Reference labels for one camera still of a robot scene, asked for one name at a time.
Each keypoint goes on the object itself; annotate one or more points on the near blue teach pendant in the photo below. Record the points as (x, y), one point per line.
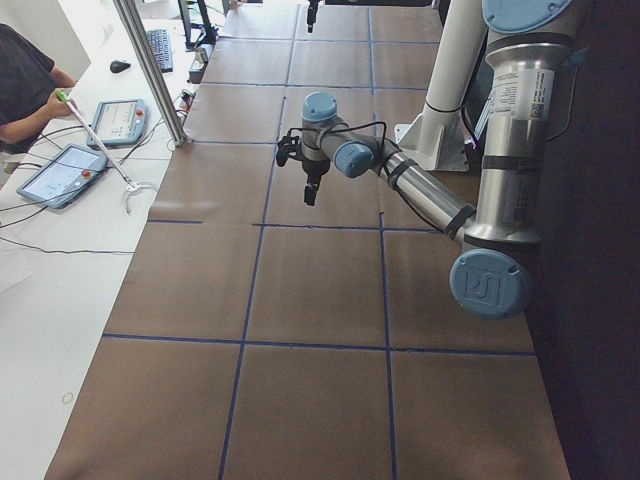
(65, 177)

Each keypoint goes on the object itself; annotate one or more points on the black monitor stand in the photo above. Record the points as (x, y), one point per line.
(197, 26)

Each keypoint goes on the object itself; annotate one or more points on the blue teach pendant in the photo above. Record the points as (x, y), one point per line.
(120, 123)
(65, 177)

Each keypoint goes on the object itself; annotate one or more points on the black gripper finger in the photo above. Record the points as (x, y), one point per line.
(308, 194)
(315, 192)
(311, 18)

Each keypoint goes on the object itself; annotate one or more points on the aluminium frame post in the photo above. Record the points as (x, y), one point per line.
(136, 32)

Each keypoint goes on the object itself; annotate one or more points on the pink metal reacher rod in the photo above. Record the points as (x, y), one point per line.
(132, 187)

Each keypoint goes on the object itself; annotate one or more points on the steel cylinder weight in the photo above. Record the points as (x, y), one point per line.
(203, 53)

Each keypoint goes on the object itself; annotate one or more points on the black computer keyboard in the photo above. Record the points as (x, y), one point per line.
(160, 44)

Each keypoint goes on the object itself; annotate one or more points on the black computer mouse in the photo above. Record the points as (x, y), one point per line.
(119, 66)

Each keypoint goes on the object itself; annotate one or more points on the far blue teach pendant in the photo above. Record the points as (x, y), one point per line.
(120, 123)

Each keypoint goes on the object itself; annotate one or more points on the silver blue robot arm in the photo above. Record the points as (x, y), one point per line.
(470, 163)

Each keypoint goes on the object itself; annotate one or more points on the seated person in black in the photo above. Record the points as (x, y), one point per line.
(29, 82)

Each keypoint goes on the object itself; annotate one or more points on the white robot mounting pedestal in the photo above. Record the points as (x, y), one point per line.
(435, 138)

